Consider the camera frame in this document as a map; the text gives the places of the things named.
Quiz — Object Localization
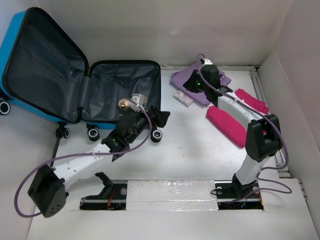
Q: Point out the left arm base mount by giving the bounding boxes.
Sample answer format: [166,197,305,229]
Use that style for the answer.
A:
[79,172,128,211]

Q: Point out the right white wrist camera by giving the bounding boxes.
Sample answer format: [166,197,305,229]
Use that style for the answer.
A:
[198,58,213,66]

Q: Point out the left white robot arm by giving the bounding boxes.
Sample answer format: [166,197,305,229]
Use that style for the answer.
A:
[28,106,171,218]

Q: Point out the purple shirt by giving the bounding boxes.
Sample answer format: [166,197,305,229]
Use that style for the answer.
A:
[170,59,232,107]

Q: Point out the magenta garment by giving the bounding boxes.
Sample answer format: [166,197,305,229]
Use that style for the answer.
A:
[206,88,264,149]

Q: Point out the small pink printed card pack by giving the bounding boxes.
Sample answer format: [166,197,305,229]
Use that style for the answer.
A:
[173,90,194,108]

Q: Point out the beige cosmetic tube gold cap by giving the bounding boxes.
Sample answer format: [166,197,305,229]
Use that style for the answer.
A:
[118,98,131,110]

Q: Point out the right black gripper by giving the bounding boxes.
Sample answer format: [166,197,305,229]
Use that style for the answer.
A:
[182,69,209,94]

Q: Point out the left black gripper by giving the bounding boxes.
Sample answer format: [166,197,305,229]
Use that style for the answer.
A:
[126,105,169,144]

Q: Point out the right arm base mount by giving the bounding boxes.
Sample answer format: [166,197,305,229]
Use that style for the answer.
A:
[210,180,264,210]

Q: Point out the blue hard-shell suitcase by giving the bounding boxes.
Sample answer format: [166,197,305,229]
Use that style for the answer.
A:
[0,7,161,142]

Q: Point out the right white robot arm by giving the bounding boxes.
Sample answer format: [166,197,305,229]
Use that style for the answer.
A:
[182,63,285,201]

